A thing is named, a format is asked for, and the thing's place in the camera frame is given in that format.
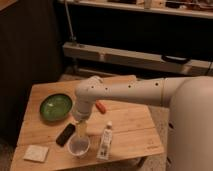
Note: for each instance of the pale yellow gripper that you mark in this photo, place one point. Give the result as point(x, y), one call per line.
point(81, 128)

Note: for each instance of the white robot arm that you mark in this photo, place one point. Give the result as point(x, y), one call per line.
point(189, 99)

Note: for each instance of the white ceramic cup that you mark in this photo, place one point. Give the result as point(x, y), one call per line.
point(78, 146)

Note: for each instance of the green ceramic bowl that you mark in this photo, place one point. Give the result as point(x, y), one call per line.
point(55, 107)

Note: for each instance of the black rectangular remote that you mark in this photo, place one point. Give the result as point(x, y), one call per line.
point(65, 135)

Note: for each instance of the orange carrot toy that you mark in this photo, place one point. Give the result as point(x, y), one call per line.
point(100, 107)

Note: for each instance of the white tube bottle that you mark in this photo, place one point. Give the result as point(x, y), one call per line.
point(105, 142)

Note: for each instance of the white square sponge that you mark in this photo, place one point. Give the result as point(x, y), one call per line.
point(36, 153)

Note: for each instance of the metal pole stand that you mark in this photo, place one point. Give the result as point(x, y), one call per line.
point(72, 36)

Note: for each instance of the wooden shelf beam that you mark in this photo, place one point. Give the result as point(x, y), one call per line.
point(136, 59)

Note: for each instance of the black handle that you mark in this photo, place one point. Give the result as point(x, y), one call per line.
point(176, 60)

